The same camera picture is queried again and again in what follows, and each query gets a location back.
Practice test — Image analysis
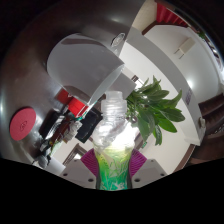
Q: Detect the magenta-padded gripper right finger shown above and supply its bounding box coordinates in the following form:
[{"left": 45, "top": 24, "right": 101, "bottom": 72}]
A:
[{"left": 129, "top": 148, "right": 168, "bottom": 189}]

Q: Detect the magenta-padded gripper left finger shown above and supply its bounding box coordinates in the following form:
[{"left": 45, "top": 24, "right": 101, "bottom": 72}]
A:
[{"left": 59, "top": 148, "right": 99, "bottom": 190}]

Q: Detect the clear green-labelled drink bottle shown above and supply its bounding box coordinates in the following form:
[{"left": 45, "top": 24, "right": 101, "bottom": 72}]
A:
[{"left": 91, "top": 90, "right": 137, "bottom": 192}]

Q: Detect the dark tray with jars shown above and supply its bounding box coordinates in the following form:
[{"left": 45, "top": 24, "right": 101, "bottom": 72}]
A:
[{"left": 49, "top": 114, "right": 83, "bottom": 148}]

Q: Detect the black chair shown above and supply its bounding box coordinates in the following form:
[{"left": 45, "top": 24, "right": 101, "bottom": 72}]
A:
[{"left": 74, "top": 108, "right": 104, "bottom": 144}]

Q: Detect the green plant in white pot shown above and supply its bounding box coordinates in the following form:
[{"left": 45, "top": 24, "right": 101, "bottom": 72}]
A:
[{"left": 109, "top": 66, "right": 186, "bottom": 147}]

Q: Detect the red plastic basket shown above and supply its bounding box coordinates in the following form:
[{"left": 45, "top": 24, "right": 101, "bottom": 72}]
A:
[{"left": 54, "top": 88, "right": 89, "bottom": 118}]

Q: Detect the flat round red coaster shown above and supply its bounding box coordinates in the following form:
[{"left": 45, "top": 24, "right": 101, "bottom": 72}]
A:
[{"left": 8, "top": 106, "right": 37, "bottom": 142}]

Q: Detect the red carpeted staircase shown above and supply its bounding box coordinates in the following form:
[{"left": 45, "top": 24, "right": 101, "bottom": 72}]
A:
[{"left": 156, "top": 3, "right": 188, "bottom": 28}]

